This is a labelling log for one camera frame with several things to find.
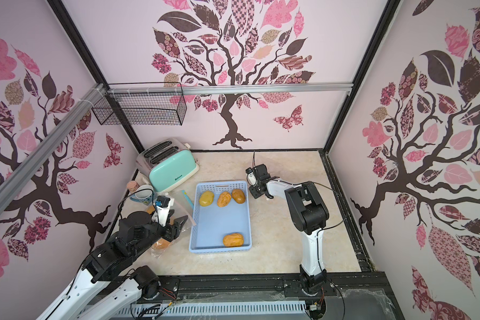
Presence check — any white slotted cable duct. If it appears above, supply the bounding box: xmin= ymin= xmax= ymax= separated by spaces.
xmin=112 ymin=301 xmax=309 ymax=319

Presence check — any light blue perforated plastic basket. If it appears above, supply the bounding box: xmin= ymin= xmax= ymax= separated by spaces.
xmin=189 ymin=181 xmax=252 ymax=253

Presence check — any clear pink zipper bag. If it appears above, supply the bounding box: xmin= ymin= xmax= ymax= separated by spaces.
xmin=150 ymin=237 xmax=177 ymax=257

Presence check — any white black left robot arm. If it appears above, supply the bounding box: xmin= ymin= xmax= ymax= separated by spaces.
xmin=39 ymin=211 xmax=188 ymax=319

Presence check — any white blue ceramic mug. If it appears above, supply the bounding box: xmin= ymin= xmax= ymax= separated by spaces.
xmin=129 ymin=185 xmax=157 ymax=205

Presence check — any aluminium rail left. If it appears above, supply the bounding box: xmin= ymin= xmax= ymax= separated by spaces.
xmin=0 ymin=83 xmax=106 ymax=215

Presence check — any black wire wall basket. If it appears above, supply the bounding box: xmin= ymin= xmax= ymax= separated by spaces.
xmin=92 ymin=82 xmax=187 ymax=126

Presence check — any aluminium rail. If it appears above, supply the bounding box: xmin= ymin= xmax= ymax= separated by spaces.
xmin=0 ymin=83 xmax=106 ymax=215
xmin=107 ymin=82 xmax=353 ymax=95

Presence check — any small pink cup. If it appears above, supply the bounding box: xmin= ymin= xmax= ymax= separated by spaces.
xmin=127 ymin=181 xmax=139 ymax=193

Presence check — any mint green silver toaster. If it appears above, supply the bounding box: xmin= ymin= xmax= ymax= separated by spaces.
xmin=136 ymin=138 xmax=199 ymax=193

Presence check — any clear blue zipper bag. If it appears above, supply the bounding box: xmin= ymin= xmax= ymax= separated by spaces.
xmin=146 ymin=193 xmax=197 ymax=227

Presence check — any brown potato right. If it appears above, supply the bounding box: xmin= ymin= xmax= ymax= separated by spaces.
xmin=231 ymin=189 xmax=246 ymax=204

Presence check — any aluminium rail back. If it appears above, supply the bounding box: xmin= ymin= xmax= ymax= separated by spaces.
xmin=107 ymin=82 xmax=353 ymax=95

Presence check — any black base frame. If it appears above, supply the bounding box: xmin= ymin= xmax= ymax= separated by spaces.
xmin=58 ymin=271 xmax=405 ymax=320

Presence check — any yellow-green potato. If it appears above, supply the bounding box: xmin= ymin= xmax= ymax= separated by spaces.
xmin=199 ymin=190 xmax=215 ymax=207

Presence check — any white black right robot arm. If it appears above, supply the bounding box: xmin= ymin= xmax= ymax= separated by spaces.
xmin=245 ymin=164 xmax=329 ymax=296

